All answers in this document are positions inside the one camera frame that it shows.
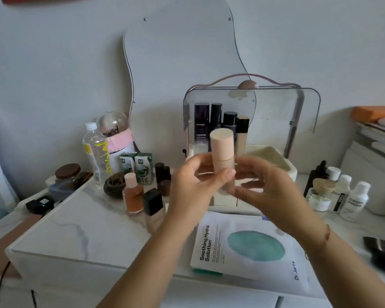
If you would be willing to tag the person's right hand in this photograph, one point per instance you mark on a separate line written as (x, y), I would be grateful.
(276, 198)

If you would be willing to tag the person's left hand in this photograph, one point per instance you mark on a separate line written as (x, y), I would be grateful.
(187, 192)

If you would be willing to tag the person's left thumb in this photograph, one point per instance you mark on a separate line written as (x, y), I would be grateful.
(218, 178)

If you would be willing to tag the person's right thumb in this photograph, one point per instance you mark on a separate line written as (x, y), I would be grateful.
(243, 195)

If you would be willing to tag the pink beige cosmetic bottle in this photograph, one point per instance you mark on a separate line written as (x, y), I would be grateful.
(221, 147)

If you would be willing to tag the person's right forearm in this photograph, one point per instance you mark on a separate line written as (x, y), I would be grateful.
(349, 272)

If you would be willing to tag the person's left forearm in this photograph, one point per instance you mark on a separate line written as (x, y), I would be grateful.
(147, 269)

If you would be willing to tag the beige tube with black cap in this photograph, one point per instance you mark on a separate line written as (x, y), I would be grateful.
(243, 134)

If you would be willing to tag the small dark brown bottle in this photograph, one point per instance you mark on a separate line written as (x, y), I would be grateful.
(159, 171)
(165, 188)
(166, 173)

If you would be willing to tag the white sheet mask packet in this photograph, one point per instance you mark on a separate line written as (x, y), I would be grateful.
(243, 250)

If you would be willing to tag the dark purple cosmetic bottle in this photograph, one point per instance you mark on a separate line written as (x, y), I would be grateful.
(201, 125)

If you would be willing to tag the black capped cosmetic bottle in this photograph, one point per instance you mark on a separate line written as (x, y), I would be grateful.
(230, 120)

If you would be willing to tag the slim black cosmetic bottle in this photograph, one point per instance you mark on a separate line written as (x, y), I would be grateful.
(216, 117)

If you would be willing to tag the square bottle with black cap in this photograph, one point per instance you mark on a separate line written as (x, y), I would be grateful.
(153, 202)

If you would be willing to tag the dark dropper bottle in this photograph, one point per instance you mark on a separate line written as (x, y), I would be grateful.
(316, 176)

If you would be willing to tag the small green white box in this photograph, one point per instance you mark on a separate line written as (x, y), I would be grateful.
(143, 168)
(127, 163)

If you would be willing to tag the glass jar with wooden cap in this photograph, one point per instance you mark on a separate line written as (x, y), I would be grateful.
(320, 195)

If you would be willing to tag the cream cosmetic organizer clear lid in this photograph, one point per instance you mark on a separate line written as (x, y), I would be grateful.
(276, 118)

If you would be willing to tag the green edged packet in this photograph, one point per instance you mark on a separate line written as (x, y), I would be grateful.
(207, 272)

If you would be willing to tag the orange liquid bottle pink cap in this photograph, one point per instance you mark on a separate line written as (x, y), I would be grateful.
(133, 197)

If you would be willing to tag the small bottle with white cap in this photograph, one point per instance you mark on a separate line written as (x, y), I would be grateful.
(334, 173)

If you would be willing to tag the white bottle with black label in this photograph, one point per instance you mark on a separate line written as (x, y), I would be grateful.
(341, 195)

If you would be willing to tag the dark round incense bowl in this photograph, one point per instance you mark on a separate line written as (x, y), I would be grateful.
(114, 186)

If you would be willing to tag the white plastic bottle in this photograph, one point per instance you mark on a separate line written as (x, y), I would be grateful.
(354, 202)

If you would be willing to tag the glass dome with pink base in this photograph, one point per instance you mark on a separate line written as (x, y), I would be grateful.
(114, 129)

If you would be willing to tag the clear water bottle yellow print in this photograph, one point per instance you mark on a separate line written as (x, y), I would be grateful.
(96, 153)

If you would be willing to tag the dark purple pouch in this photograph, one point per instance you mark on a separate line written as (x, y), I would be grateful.
(383, 251)

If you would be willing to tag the orange flat cushion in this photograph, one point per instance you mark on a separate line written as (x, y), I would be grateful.
(372, 113)

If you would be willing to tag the glass jar with brown lid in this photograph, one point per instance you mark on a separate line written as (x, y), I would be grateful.
(65, 181)

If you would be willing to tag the small black box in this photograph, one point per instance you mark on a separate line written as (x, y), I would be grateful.
(40, 205)

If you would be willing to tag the wavy frameless wall mirror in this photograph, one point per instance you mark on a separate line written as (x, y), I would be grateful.
(179, 67)

